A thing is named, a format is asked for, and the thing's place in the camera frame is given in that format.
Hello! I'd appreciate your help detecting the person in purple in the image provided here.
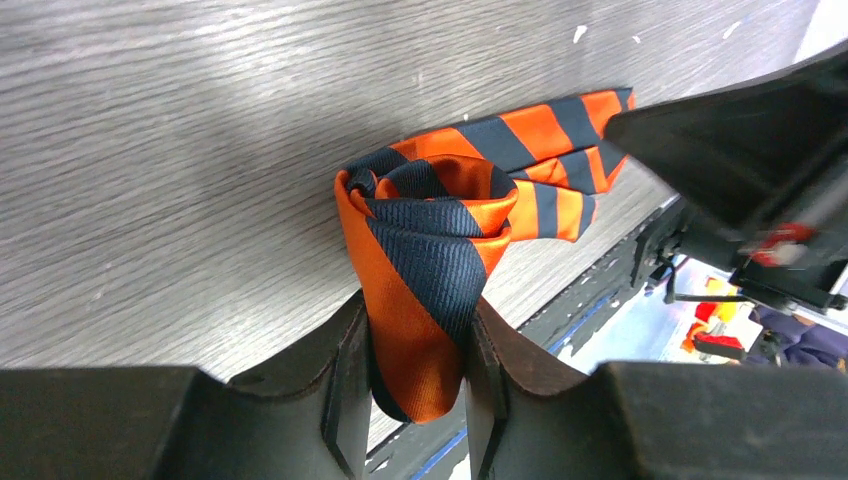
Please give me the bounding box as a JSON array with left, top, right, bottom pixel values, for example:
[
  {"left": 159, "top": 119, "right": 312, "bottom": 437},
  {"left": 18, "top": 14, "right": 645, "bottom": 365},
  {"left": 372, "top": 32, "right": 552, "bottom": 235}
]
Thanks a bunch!
[{"left": 749, "top": 306, "right": 847, "bottom": 373}]

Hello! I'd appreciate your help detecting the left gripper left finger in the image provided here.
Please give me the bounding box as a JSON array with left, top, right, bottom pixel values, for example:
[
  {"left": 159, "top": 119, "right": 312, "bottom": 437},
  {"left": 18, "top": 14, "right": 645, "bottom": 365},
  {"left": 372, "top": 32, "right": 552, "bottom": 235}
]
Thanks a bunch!
[{"left": 1, "top": 294, "right": 371, "bottom": 479}]

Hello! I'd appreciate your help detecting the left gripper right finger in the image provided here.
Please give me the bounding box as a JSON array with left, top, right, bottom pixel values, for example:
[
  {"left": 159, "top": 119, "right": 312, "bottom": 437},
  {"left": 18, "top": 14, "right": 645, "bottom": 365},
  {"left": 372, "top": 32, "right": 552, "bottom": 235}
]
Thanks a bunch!
[{"left": 466, "top": 301, "right": 847, "bottom": 479}]

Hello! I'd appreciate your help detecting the orange navy striped tie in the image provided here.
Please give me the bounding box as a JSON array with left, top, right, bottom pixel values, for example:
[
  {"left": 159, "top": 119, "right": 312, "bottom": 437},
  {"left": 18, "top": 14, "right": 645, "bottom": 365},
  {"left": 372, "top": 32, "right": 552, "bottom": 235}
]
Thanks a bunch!
[{"left": 334, "top": 88, "right": 635, "bottom": 424}]

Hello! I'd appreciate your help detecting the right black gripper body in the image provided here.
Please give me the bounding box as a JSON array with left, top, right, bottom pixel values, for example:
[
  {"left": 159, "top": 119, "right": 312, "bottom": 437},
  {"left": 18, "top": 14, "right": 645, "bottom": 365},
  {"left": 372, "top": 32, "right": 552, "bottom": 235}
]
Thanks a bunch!
[{"left": 605, "top": 43, "right": 847, "bottom": 312}]

